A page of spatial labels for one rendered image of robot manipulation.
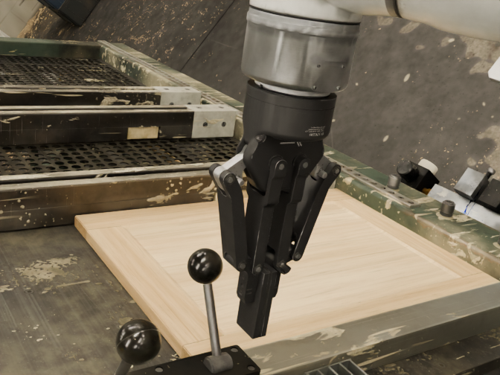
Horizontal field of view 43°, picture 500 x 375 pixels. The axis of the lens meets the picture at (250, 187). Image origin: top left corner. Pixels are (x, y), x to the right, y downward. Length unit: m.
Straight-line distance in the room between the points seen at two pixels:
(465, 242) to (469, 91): 1.43
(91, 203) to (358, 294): 0.45
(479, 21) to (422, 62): 2.28
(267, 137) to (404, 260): 0.62
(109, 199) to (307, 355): 0.48
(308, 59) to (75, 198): 0.65
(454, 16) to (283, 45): 0.12
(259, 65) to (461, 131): 1.98
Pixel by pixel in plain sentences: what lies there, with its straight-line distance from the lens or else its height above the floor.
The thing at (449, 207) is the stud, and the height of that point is 0.88.
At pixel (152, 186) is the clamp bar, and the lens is 1.10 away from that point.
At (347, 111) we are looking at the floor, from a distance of 2.77.
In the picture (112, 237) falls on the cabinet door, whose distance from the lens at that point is 0.99.
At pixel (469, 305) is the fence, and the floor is 1.03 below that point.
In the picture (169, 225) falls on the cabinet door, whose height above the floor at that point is 1.24.
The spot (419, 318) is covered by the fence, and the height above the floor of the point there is 1.12.
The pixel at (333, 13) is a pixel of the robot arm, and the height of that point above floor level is 1.60.
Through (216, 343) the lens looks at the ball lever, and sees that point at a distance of 0.68.
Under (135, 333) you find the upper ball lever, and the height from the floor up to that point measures 1.54.
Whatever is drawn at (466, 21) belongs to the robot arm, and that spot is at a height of 1.57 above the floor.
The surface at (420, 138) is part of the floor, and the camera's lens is 2.50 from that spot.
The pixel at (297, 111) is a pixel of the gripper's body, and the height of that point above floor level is 1.56.
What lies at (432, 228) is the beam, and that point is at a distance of 1.18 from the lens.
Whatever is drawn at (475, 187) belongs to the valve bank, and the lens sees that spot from 1.36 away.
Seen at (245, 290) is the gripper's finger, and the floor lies 1.46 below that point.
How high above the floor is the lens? 1.88
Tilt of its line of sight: 41 degrees down
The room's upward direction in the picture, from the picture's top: 53 degrees counter-clockwise
